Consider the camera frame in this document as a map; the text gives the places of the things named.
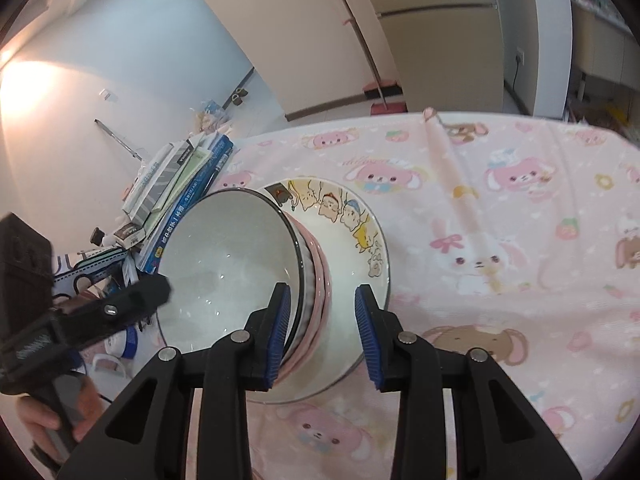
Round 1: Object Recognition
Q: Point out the red dustpan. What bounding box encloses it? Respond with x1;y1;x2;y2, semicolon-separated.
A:
369;99;409;116

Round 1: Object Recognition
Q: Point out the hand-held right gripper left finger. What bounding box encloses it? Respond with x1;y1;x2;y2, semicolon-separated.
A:
59;281;294;480

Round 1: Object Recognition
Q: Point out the person's left hand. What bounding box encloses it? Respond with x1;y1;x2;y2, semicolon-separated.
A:
14;374;104;462

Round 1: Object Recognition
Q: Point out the pink strawberry bowl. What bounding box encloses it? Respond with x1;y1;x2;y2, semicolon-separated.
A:
280;212;326;376

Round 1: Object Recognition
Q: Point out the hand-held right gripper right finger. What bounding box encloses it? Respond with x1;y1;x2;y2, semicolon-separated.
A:
355;283;584;480

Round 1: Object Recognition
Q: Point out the broom with wooden handle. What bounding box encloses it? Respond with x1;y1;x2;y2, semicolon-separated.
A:
326;0;402;106

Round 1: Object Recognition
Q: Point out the grey striped box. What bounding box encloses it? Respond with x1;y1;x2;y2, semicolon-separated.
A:
122;140;212;222

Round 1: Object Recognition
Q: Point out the stack of books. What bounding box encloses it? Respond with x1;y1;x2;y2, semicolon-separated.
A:
137;134;236;274

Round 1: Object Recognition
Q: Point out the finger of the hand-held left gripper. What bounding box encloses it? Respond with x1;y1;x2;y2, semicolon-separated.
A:
49;274;173;349

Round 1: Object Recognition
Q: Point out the white deep cartoon plate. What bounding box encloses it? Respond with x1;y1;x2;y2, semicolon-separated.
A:
252;176;392;406

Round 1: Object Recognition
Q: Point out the pink printed tablecloth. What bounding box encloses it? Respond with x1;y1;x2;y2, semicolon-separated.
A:
80;107;640;480

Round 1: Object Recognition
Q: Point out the striped pencil case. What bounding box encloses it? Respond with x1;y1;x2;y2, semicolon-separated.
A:
54;246;129;287

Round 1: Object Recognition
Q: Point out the blue white round container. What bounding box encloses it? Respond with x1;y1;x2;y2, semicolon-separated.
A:
94;326;139;362

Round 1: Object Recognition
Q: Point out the white bowl black rim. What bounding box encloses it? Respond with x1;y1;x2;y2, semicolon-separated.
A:
156;188;318;361

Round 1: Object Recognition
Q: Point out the beige vanity cabinet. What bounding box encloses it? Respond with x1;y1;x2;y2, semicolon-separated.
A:
571;4;640;92

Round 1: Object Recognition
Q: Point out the green book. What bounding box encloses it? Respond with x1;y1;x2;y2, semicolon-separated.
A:
164;144;222;222

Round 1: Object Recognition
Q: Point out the white long box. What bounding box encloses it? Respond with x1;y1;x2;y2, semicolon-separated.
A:
134;141;177;182

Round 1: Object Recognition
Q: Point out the black power cable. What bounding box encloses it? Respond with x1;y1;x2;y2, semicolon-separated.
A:
504;62;532;117

